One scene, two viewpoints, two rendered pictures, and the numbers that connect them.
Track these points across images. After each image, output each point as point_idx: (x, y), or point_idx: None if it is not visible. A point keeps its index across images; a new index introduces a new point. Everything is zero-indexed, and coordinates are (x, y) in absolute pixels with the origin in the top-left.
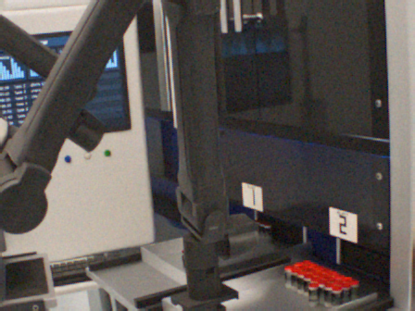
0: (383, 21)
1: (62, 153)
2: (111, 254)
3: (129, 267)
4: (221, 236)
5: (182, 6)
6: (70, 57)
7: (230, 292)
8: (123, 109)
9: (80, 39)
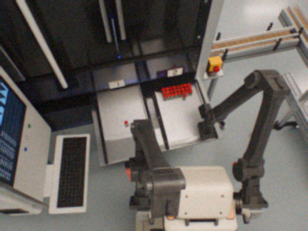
0: (207, 12)
1: (23, 150)
2: None
3: (111, 146)
4: None
5: None
6: (271, 131)
7: None
8: (20, 102)
9: (273, 125)
